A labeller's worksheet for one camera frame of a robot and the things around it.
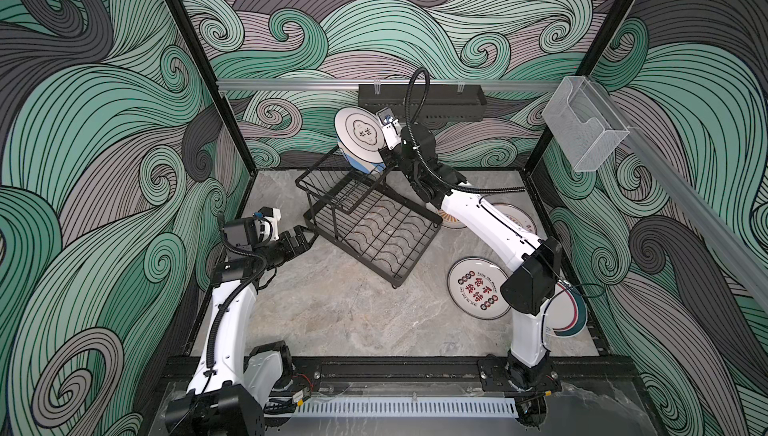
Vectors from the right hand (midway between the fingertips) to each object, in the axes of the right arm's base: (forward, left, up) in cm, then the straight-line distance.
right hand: (391, 129), depth 76 cm
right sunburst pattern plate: (0, -46, -38) cm, 60 cm away
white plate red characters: (-26, -25, -38) cm, 53 cm away
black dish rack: (-2, +5, -38) cm, 39 cm away
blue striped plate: (+5, +9, -18) cm, 21 cm away
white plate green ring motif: (+5, +9, -5) cm, 12 cm away
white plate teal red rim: (-34, -50, -37) cm, 71 cm away
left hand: (-21, +22, -19) cm, 36 cm away
